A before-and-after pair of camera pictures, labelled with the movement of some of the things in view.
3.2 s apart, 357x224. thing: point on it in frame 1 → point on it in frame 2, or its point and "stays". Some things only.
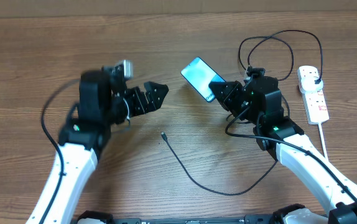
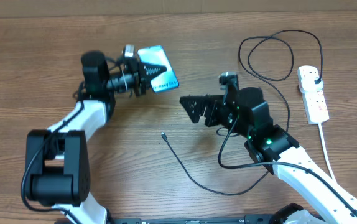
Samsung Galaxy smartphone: (200, 74) → (156, 55)
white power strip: (315, 104) stays
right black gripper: (231, 89) → (211, 106)
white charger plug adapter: (308, 84) stays
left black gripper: (154, 104) → (142, 78)
